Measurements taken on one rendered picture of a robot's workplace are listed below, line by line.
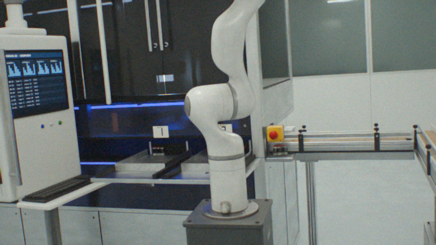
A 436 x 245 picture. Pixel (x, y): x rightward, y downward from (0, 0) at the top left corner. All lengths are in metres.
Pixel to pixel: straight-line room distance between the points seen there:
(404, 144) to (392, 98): 4.50
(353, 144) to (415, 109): 4.56
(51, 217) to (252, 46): 1.38
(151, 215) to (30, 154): 0.70
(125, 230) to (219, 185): 1.23
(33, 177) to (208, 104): 1.16
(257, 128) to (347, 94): 4.61
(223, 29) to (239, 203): 0.55
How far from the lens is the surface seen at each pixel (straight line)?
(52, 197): 2.16
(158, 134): 2.37
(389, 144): 2.26
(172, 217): 2.46
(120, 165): 2.20
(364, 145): 2.26
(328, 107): 6.77
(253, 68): 2.17
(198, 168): 2.04
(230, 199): 1.48
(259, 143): 2.20
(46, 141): 2.38
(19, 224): 3.05
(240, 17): 1.34
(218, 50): 1.36
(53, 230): 2.63
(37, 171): 2.34
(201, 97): 1.40
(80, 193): 2.22
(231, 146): 1.44
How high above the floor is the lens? 1.35
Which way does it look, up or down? 8 degrees down
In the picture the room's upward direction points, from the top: 4 degrees counter-clockwise
